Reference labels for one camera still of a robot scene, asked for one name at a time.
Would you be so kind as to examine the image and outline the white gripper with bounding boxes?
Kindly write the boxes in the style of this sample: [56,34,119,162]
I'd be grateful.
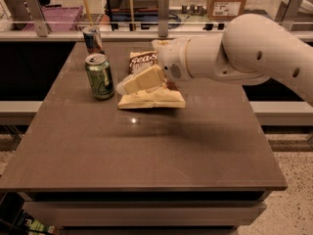
[116,38,191,95]

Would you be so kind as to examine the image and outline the green soda can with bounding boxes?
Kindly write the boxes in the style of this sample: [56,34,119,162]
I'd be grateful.
[85,53,114,100]

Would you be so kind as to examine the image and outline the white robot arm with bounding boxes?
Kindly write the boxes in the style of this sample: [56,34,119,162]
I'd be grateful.
[152,14,313,105]

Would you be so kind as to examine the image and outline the blue silver energy can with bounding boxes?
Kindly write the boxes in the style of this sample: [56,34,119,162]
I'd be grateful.
[82,25,104,54]

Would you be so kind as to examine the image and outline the sea salt chips bag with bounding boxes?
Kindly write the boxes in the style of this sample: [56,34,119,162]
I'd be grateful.
[118,51,185,110]

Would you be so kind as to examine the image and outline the cardboard box with label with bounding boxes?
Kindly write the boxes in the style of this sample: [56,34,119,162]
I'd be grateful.
[206,0,246,21]

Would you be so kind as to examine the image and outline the purple plastic crate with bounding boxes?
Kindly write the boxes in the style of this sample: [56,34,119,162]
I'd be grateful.
[35,6,83,31]

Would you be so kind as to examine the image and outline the yellow wooden stick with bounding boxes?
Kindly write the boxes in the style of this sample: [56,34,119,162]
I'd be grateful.
[83,0,93,25]

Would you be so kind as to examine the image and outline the brown table with drawers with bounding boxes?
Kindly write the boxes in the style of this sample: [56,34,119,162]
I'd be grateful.
[1,44,287,228]

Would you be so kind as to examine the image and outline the green black package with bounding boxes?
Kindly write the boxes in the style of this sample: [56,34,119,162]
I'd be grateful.
[15,211,59,235]

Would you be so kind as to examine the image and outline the middle metal railing post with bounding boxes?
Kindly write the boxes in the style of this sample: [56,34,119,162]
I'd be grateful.
[158,0,169,37]

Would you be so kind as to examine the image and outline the metal railing post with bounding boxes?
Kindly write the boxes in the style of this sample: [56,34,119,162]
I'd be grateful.
[275,0,313,31]
[24,0,50,37]
[158,0,169,37]

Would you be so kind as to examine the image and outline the left metal railing post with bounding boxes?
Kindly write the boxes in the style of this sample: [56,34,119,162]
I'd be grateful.
[24,0,50,37]

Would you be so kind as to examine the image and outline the right metal railing post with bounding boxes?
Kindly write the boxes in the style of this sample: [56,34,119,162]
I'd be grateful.
[275,0,313,31]

